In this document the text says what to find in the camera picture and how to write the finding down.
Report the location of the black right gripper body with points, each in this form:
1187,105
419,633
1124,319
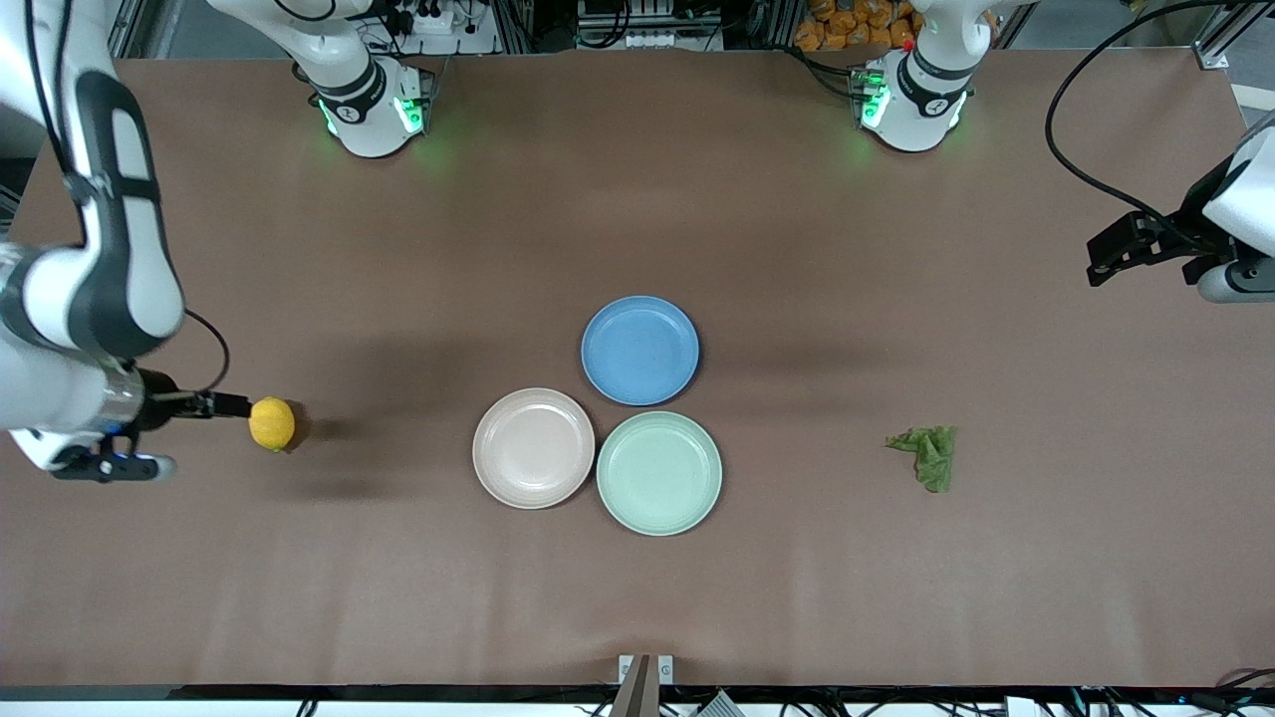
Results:
156,410

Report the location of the yellow lemon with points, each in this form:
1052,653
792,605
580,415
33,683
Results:
272,424

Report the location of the green lettuce leaf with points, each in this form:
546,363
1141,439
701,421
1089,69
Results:
934,458

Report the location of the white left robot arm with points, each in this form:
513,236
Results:
916,100

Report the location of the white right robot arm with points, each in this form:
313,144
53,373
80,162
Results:
50,299

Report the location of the beige round plate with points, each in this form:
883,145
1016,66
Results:
533,448

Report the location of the orange snack packets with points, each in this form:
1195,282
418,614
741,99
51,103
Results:
847,25

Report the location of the blue round plate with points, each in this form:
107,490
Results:
637,349

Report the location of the green round plate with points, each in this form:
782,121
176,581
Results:
657,473

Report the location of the brown table cover sheet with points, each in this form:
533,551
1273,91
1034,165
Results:
697,199

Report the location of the white power strip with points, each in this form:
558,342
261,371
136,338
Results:
448,25

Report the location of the aluminium frame post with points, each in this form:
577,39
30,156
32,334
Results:
1220,45

